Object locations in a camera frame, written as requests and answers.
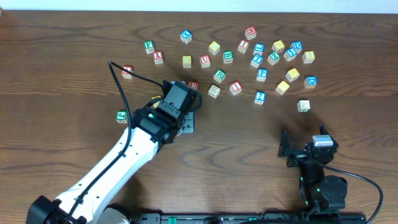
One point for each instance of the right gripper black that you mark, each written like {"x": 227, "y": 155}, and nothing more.
{"x": 300, "y": 156}

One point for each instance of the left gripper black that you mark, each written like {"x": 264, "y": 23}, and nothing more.
{"x": 188, "y": 123}

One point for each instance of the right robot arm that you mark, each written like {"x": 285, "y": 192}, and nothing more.
{"x": 323, "y": 194}

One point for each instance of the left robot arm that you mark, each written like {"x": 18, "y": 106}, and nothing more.
{"x": 148, "y": 131}

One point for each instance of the red U block lower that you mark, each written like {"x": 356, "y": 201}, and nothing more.
{"x": 193, "y": 85}

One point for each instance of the red u block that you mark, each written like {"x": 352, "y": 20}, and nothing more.
{"x": 193, "y": 85}
{"x": 205, "y": 61}

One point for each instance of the white F block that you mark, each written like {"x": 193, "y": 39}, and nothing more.
{"x": 303, "y": 106}

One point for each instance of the yellow block lower left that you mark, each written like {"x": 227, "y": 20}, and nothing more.
{"x": 155, "y": 101}

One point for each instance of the yellow block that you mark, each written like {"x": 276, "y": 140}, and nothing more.
{"x": 282, "y": 87}
{"x": 214, "y": 48}
{"x": 278, "y": 46}
{"x": 187, "y": 61}
{"x": 155, "y": 101}
{"x": 308, "y": 57}

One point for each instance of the white K block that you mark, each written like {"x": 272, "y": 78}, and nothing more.
{"x": 214, "y": 91}

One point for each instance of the green R block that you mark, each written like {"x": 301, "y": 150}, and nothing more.
{"x": 219, "y": 75}

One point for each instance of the red I block lower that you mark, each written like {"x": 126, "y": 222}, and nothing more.
{"x": 235, "y": 88}

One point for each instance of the red i block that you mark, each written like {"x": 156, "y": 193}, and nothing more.
{"x": 235, "y": 88}
{"x": 243, "y": 46}

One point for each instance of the yellow block centre left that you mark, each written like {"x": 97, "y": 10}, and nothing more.
{"x": 187, "y": 61}

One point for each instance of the yellow block lower right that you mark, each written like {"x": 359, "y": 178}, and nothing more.
{"x": 282, "y": 87}

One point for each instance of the red U block upper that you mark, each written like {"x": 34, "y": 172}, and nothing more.
{"x": 205, "y": 61}

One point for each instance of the blue D block lower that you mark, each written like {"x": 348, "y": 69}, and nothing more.
{"x": 310, "y": 82}

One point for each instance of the blue d block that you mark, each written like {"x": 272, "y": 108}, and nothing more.
{"x": 310, "y": 82}
{"x": 296, "y": 46}

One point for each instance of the blue 2 block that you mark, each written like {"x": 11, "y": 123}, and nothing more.
{"x": 260, "y": 98}

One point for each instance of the yellow block mid right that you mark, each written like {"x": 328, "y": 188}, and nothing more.
{"x": 292, "y": 75}

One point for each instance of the green J block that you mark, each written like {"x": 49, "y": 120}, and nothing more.
{"x": 121, "y": 117}

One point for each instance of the green B block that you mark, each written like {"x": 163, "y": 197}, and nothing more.
{"x": 228, "y": 56}

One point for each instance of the yellow block upper centre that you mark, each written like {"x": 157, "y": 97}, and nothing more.
{"x": 214, "y": 48}

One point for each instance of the red A block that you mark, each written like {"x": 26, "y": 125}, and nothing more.
{"x": 126, "y": 72}

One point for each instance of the blue P block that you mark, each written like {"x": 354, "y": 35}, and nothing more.
{"x": 262, "y": 74}

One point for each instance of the green F block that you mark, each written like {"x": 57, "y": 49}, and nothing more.
{"x": 149, "y": 47}

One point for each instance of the blue X block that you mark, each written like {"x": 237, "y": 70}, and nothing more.
{"x": 186, "y": 36}

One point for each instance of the yellow block far right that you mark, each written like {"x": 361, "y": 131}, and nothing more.
{"x": 308, "y": 57}

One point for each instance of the green Z block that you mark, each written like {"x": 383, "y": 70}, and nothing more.
{"x": 273, "y": 58}

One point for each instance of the blue S block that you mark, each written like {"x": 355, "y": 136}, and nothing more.
{"x": 290, "y": 54}

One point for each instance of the blue T block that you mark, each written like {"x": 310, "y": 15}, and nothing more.
{"x": 256, "y": 60}

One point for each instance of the red I block upper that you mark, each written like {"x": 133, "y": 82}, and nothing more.
{"x": 243, "y": 46}

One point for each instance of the blue D block upper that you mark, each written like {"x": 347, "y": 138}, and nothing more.
{"x": 296, "y": 46}

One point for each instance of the yellow block upper right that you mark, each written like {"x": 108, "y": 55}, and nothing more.
{"x": 278, "y": 46}

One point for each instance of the blue L block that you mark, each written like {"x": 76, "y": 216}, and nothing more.
{"x": 258, "y": 49}

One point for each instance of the red H block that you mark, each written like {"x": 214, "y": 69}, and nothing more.
{"x": 250, "y": 33}

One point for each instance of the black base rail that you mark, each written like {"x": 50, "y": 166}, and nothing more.
{"x": 270, "y": 216}

